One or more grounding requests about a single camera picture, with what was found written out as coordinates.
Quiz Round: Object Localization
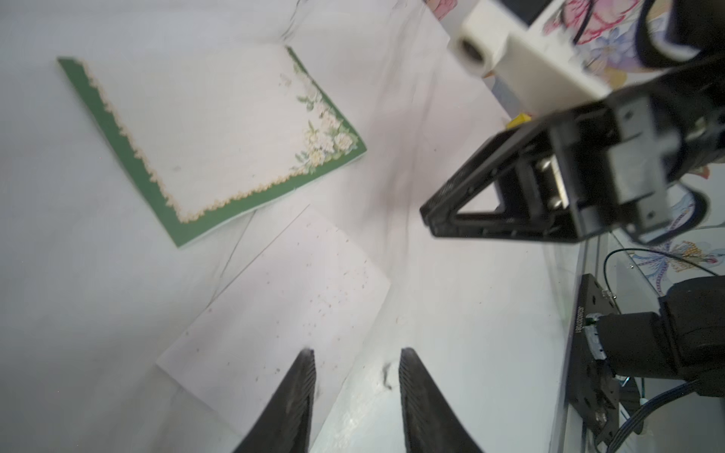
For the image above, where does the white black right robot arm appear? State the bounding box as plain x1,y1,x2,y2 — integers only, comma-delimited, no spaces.
420,56,724,396

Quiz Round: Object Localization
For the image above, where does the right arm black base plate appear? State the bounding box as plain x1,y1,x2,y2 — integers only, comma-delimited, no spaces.
566,274,641,445

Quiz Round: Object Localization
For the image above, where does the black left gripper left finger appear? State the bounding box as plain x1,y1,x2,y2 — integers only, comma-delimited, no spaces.
233,348,316,453

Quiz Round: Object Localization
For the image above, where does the thin black right cable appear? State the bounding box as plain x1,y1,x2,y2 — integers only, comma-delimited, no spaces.
601,247,725,298

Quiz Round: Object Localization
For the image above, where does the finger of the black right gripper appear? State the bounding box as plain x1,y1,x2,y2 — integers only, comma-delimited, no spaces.
420,107,583,243

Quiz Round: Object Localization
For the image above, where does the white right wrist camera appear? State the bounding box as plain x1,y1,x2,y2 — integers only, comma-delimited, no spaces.
449,1,612,115

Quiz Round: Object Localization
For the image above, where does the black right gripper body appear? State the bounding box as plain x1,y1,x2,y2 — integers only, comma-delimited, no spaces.
549,58,724,245

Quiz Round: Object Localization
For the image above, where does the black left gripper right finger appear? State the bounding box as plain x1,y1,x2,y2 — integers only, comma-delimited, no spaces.
398,347,483,453

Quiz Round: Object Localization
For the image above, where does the green bordered letter paper underneath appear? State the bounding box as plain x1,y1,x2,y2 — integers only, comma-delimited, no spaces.
59,45,366,247

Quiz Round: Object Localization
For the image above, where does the yellow toy block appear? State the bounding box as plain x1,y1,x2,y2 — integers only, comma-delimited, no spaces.
505,113,532,130

